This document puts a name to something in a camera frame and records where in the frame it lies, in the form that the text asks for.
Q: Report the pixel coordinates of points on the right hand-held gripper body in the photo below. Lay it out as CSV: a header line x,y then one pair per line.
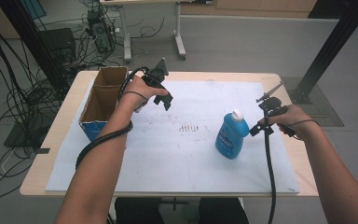
x,y
272,107

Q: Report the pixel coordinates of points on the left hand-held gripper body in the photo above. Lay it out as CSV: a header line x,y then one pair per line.
x,y
155,76

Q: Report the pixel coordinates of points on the blue bottle with white cap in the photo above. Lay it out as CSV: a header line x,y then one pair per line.
x,y
230,137

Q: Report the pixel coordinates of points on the cardboard box with blue sides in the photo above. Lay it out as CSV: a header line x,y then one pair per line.
x,y
99,102

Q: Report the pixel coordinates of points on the person's left hand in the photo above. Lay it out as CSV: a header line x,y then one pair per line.
x,y
138,87

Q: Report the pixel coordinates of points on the person's right hand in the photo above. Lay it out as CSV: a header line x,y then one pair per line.
x,y
295,119

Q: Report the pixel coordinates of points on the black wrist loop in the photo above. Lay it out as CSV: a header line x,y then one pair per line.
x,y
135,92
304,121

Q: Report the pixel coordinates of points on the white desk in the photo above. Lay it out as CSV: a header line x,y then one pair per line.
x,y
178,34

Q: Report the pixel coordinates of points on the grey floor mat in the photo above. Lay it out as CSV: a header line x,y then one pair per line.
x,y
320,105

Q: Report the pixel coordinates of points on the white table mat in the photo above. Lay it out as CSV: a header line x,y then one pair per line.
x,y
183,161

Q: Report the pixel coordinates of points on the black computer tower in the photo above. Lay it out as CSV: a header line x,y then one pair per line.
x,y
101,29

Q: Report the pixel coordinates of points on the person's right leg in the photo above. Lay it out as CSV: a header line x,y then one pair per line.
x,y
223,211

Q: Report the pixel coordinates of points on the person's leg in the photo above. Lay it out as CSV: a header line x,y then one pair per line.
x,y
223,211
136,211

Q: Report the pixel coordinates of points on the black metal stand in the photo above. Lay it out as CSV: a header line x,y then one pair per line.
x,y
31,40
332,43

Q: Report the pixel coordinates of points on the wooden cabinet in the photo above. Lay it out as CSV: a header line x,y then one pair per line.
x,y
261,7

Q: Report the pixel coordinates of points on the black square box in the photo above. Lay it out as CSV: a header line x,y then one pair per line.
x,y
59,43

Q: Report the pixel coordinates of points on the black table crossbar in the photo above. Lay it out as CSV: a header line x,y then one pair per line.
x,y
174,203

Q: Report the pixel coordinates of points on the person's left leg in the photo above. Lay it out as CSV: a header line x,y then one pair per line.
x,y
136,211

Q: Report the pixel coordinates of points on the dark tape piece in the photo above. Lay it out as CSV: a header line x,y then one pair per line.
x,y
43,151

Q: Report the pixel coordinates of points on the black floor plate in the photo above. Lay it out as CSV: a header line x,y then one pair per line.
x,y
21,137

